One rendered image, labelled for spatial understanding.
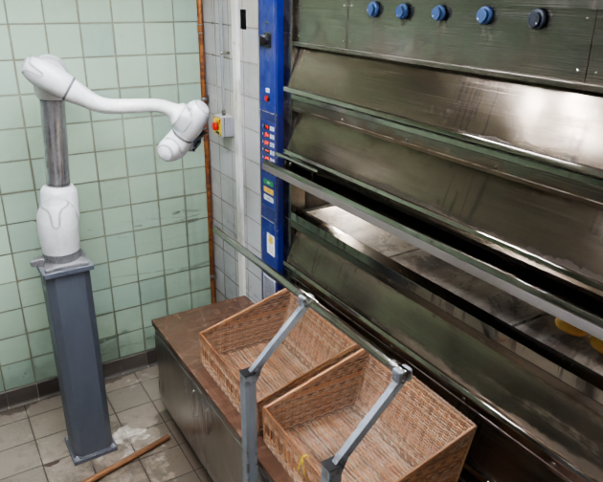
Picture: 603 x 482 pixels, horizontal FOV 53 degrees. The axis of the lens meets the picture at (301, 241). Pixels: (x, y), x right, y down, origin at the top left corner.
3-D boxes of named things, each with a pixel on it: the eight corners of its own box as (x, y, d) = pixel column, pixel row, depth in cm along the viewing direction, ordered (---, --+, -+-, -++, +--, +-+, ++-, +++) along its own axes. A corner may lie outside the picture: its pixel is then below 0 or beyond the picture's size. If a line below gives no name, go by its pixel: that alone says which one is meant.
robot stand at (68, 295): (64, 441, 302) (33, 258, 264) (105, 426, 312) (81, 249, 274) (75, 466, 286) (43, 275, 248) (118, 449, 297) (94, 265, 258)
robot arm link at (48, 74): (76, 76, 233) (76, 71, 245) (29, 49, 225) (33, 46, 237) (59, 104, 235) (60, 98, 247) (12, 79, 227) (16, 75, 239)
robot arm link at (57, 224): (39, 259, 249) (31, 208, 241) (42, 242, 265) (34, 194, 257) (80, 254, 254) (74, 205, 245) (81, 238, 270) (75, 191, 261)
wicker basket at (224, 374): (294, 334, 289) (294, 281, 278) (364, 397, 244) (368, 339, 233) (198, 361, 266) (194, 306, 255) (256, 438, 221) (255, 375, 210)
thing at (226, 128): (226, 132, 312) (225, 113, 308) (234, 136, 304) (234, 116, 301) (212, 134, 309) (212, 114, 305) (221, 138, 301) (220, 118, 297)
